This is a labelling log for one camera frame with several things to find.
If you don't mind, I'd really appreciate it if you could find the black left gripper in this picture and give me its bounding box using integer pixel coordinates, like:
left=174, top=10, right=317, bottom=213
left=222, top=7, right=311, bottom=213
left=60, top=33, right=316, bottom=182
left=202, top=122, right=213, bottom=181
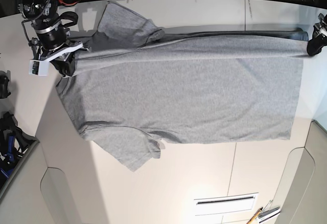
left=307, top=13, right=327, bottom=56

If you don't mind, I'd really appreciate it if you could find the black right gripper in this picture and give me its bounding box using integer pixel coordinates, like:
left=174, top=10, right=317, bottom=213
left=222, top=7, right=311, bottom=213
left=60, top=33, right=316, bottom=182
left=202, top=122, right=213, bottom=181
left=30, top=11, right=83, bottom=77

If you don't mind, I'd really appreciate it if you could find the grey T-shirt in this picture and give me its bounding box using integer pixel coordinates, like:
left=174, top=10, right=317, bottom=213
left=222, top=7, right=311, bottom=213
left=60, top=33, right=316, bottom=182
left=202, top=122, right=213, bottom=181
left=56, top=3, right=307, bottom=171

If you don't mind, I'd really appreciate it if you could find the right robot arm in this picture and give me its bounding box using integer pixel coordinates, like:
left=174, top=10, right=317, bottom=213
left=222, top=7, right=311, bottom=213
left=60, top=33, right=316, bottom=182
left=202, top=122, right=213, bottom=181
left=18, top=0, right=83, bottom=77

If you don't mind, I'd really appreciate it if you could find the black object at left edge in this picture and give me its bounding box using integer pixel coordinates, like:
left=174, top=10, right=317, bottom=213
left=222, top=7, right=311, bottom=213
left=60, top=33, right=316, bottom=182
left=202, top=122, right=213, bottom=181
left=0, top=71, right=11, bottom=99

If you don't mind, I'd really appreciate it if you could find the blue black bag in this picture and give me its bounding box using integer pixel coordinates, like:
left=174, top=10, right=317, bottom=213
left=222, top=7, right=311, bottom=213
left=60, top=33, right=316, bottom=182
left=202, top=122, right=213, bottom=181
left=1, top=112, right=36, bottom=180

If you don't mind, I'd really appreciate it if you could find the wooden pencil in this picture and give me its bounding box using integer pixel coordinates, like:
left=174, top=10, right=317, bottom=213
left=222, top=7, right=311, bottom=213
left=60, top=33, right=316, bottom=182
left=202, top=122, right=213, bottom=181
left=247, top=208, right=263, bottom=224

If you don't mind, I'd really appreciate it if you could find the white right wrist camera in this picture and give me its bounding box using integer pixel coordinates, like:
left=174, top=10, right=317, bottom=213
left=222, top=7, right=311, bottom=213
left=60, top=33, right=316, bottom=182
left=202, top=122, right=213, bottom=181
left=29, top=60, right=50, bottom=76

